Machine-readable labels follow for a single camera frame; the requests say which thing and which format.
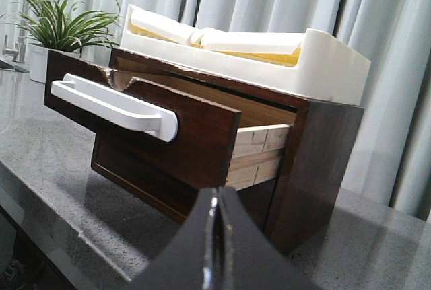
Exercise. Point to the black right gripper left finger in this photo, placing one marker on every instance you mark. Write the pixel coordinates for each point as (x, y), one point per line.
(188, 261)

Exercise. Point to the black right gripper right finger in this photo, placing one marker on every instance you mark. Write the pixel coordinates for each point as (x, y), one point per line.
(248, 260)

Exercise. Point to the dark wooden drawer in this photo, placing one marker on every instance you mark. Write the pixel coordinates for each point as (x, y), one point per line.
(162, 191)
(223, 137)

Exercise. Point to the dark wooden drawer cabinet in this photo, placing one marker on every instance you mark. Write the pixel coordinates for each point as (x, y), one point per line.
(299, 201)

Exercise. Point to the white plastic tray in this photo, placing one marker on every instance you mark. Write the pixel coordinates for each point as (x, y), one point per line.
(312, 64)

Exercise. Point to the white plant pot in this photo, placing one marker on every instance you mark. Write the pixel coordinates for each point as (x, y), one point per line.
(38, 56)

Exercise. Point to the green spider plant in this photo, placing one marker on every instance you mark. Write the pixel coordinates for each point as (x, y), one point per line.
(57, 25)

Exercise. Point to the chrome kitchen faucet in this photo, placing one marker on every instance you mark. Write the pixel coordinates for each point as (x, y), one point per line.
(18, 49)

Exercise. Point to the white drawer handle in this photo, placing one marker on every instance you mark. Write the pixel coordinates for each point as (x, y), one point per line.
(118, 108)

